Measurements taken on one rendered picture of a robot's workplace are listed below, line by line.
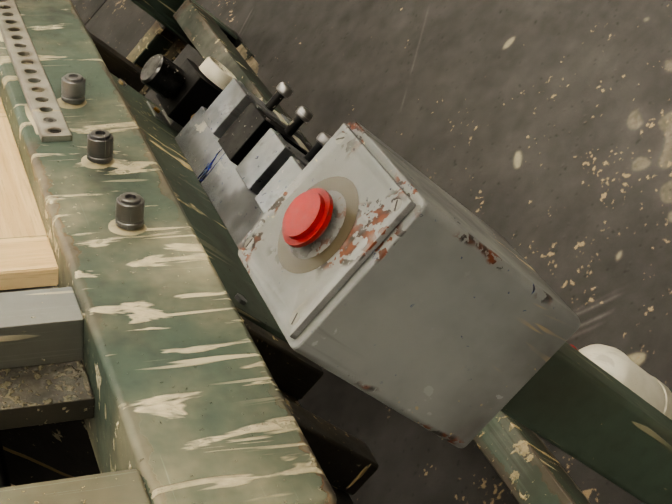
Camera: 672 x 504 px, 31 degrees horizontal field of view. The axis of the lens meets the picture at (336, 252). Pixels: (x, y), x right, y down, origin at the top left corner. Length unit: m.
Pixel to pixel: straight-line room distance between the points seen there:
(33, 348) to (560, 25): 1.45
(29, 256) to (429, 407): 0.44
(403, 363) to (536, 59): 1.50
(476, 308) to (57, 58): 0.79
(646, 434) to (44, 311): 0.47
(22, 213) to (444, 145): 1.22
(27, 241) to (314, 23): 1.77
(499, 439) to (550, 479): 0.11
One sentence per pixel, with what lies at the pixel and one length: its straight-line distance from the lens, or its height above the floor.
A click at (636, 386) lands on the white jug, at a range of 1.62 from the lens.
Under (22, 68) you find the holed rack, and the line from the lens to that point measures 1.39.
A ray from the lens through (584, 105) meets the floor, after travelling 2.08.
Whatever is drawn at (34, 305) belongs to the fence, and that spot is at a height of 0.93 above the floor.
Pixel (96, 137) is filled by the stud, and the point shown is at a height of 0.88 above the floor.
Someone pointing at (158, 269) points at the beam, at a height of 0.85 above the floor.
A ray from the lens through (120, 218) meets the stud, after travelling 1.07.
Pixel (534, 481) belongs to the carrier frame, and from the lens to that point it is 1.55.
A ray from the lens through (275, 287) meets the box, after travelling 0.75.
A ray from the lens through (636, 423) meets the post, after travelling 0.95.
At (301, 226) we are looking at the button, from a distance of 0.74.
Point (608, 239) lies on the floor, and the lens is 1.90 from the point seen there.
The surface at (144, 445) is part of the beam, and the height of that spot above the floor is 0.90.
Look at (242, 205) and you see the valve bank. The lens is 1.19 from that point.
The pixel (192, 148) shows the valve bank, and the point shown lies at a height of 0.74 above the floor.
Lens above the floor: 1.36
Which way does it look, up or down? 36 degrees down
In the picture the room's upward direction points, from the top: 56 degrees counter-clockwise
